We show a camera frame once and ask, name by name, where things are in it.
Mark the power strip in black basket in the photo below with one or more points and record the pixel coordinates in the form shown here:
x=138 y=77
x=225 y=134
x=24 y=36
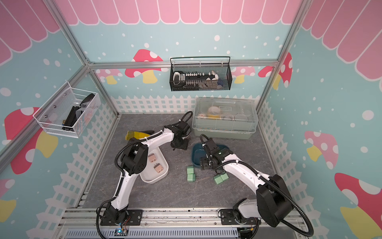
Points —
x=201 y=80

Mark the clear lidded storage box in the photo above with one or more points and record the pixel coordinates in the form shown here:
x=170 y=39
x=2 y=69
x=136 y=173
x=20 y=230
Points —
x=225 y=118

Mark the white plastic bin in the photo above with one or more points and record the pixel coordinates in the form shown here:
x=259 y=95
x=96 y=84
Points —
x=149 y=175

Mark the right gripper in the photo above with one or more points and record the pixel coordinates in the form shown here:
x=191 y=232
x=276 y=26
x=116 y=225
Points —
x=203 y=162

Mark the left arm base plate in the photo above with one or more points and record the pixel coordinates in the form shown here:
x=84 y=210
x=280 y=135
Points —
x=122 y=218

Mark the black wire wall basket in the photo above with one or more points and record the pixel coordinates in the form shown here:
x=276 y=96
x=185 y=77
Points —
x=219 y=65

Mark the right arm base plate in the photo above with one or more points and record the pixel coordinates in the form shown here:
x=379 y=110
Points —
x=233 y=217

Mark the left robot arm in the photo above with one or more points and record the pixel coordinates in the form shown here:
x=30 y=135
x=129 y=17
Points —
x=132 y=160

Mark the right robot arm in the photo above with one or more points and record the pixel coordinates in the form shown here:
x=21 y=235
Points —
x=273 y=201

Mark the teal plastic bin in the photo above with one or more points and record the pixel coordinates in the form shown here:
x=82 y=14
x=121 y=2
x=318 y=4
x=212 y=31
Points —
x=200 y=156

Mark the black tool in white basket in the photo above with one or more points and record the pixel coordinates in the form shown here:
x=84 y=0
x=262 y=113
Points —
x=71 y=119

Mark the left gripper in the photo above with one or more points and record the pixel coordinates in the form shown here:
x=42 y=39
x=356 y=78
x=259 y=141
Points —
x=183 y=146

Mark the pink plug front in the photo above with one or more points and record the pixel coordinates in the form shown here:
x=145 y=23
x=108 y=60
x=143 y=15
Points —
x=158 y=168

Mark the yellow black work glove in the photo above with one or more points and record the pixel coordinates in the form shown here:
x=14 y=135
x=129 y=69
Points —
x=138 y=134

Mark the white wire wall basket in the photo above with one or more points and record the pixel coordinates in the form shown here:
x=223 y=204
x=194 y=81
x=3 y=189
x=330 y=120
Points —
x=51 y=115

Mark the pink plug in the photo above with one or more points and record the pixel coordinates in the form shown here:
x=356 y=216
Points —
x=152 y=158
x=158 y=168

